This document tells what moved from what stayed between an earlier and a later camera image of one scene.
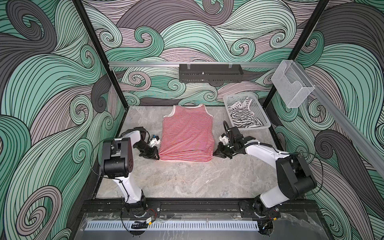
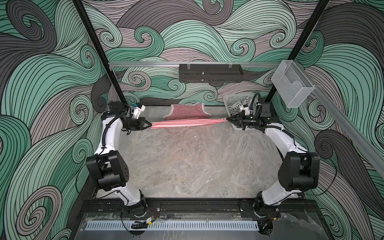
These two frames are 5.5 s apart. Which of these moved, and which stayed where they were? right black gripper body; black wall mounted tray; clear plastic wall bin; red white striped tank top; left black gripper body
Moved: red white striped tank top; left black gripper body; right black gripper body
Stayed: clear plastic wall bin; black wall mounted tray
